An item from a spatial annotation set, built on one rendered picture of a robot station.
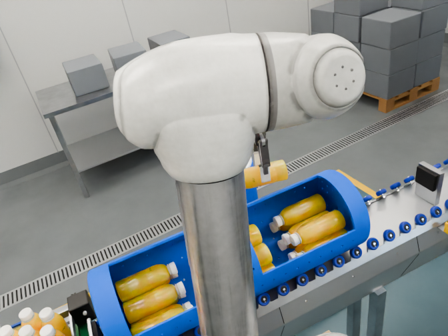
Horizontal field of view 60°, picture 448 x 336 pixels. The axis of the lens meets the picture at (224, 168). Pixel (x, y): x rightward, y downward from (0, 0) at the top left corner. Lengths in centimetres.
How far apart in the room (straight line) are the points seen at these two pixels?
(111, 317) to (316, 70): 88
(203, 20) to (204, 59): 422
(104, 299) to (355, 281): 87
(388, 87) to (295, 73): 389
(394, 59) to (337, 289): 311
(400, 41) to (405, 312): 264
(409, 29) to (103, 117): 326
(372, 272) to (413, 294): 109
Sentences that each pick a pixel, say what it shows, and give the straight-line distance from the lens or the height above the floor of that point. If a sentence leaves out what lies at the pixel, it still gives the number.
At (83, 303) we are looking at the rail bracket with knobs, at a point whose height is 100.
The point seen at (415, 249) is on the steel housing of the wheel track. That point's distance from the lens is 167.
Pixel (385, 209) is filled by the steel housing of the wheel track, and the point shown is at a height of 93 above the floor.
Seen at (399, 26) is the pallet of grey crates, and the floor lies 87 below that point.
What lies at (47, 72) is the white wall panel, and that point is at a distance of 434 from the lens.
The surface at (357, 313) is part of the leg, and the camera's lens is 211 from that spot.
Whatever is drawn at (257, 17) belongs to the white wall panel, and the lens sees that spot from 503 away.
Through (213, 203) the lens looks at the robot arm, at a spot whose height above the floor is 171.
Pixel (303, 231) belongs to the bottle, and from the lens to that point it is 131.
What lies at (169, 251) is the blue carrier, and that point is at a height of 110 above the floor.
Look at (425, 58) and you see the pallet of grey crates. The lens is 468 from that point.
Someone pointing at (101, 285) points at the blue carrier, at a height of 123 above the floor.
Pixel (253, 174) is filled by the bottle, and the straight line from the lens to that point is 124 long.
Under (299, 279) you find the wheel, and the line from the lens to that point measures 138.
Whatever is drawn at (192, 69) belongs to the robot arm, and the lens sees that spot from 47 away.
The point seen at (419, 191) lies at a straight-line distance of 179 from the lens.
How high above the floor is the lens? 203
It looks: 33 degrees down
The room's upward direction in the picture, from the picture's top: 11 degrees counter-clockwise
